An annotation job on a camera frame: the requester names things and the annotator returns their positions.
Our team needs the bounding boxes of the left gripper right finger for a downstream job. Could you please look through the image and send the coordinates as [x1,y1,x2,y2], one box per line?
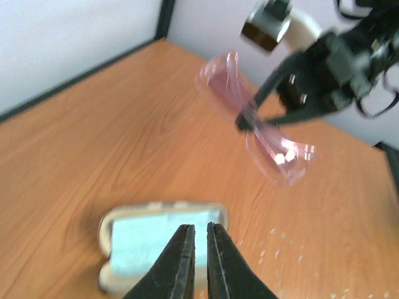
[207,222,277,299]

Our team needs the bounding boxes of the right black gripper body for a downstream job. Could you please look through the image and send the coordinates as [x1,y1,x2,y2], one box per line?
[277,32,373,120]

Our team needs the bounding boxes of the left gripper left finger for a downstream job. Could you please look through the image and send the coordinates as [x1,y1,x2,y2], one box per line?
[124,225,195,299]

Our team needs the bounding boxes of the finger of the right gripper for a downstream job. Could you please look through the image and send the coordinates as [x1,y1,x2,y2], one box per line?
[264,107,332,126]
[254,52,304,113]

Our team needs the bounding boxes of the pink transparent sunglasses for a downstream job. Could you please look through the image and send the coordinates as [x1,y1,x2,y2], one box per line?
[195,52,315,185]

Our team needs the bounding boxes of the light blue cleaning cloth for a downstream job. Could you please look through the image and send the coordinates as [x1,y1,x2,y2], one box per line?
[110,209,221,277]

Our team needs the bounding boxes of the plaid glasses case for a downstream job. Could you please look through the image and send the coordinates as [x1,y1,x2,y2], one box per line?
[98,201,229,296]

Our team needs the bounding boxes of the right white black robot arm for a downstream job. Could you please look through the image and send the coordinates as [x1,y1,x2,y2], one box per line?
[236,1,398,131]

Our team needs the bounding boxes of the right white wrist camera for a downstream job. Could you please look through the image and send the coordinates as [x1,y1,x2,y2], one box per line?
[241,0,322,53]

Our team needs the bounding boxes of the right black frame post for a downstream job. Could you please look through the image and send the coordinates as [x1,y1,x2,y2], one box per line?
[375,142,399,189]

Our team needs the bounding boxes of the black frame post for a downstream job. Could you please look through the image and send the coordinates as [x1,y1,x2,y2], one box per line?
[375,142,399,189]
[153,0,176,41]

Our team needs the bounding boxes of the left black frame post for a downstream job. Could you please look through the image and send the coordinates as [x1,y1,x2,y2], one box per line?
[153,0,176,41]

